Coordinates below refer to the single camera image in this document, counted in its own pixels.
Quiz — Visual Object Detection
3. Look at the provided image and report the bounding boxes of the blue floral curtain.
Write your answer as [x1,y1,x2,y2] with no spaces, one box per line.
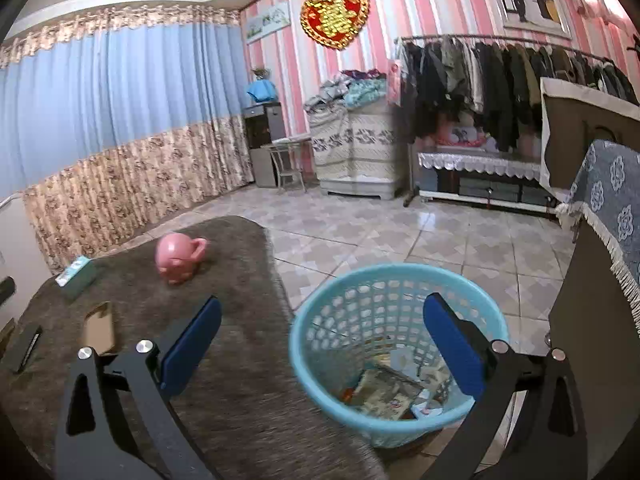
[0,5,256,273]

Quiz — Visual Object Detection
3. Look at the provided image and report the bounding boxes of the blue cloth cover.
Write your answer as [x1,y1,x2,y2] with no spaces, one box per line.
[245,79,277,105]

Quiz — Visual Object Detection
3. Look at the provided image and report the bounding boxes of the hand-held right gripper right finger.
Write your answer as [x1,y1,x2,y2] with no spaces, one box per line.
[422,292,588,480]

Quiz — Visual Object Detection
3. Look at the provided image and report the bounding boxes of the brown cardboard tray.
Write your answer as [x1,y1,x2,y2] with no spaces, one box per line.
[81,301,119,357]

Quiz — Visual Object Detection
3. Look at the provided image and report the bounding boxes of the small white packet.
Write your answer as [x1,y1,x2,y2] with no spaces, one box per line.
[412,391,445,418]

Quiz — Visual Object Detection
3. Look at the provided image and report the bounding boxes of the red heart wall decoration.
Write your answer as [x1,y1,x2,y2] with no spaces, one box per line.
[300,0,370,52]

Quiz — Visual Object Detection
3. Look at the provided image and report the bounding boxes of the blue floral fringed blanket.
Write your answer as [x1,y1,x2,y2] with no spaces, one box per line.
[556,140,640,341]

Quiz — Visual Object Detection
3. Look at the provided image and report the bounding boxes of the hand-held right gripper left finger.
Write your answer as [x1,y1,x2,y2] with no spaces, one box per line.
[55,295,223,480]

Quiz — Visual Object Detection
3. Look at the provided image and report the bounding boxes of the light blue plastic basket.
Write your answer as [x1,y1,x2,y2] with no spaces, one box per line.
[288,262,511,448]

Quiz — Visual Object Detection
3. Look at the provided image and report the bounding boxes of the black case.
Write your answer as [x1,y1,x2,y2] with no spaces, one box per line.
[0,324,43,373]

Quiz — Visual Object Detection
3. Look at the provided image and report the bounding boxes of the brown cream-edged headboard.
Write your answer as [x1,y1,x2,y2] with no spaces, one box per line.
[540,77,640,203]

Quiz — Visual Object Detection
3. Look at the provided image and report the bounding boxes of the pile of folded clothes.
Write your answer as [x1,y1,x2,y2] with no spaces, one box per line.
[305,69,390,111]

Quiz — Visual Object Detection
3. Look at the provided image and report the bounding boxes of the row of hanging clothes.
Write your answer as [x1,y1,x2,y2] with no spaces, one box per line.
[400,37,640,153]

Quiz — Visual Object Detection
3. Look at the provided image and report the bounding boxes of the grey water dispenser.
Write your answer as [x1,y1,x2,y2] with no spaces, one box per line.
[243,102,287,188]

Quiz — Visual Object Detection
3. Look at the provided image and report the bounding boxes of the metal clothes rack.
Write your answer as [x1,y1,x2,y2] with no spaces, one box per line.
[395,34,621,208]

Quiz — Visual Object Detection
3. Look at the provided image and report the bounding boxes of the low glass cabinet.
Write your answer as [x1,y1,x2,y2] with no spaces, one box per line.
[417,165,558,216]

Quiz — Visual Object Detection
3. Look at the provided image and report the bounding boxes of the blue and white tissue box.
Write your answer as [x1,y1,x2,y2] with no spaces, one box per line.
[54,255,105,303]

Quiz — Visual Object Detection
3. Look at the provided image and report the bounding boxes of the brown shaggy rug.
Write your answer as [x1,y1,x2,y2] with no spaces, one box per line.
[0,215,388,480]

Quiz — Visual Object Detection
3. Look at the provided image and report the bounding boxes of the pink hanging bag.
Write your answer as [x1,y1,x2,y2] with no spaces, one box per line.
[386,57,405,107]

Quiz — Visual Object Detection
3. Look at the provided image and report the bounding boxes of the pink mug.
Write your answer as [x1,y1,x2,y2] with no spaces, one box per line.
[155,232,208,286]

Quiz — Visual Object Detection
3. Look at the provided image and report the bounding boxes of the white lace cloth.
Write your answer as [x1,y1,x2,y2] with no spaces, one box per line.
[418,151,543,181]

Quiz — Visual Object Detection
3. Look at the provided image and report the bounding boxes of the patterned cloth covered cabinet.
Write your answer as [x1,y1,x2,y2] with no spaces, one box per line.
[306,102,406,200]

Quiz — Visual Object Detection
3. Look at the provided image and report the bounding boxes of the landscape wall picture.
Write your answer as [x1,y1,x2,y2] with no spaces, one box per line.
[245,1,291,43]

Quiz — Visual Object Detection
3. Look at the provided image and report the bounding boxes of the pink printed box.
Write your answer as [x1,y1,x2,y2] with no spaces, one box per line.
[434,125,498,152]

